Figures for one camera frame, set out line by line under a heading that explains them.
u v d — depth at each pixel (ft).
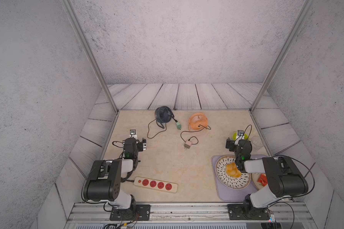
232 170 2.75
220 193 2.64
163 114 3.53
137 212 2.37
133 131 2.67
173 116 3.76
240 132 2.66
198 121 3.42
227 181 2.71
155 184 2.65
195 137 3.33
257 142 3.23
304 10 2.34
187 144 3.21
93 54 2.92
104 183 1.46
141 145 2.79
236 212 2.38
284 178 1.52
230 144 2.83
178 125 3.54
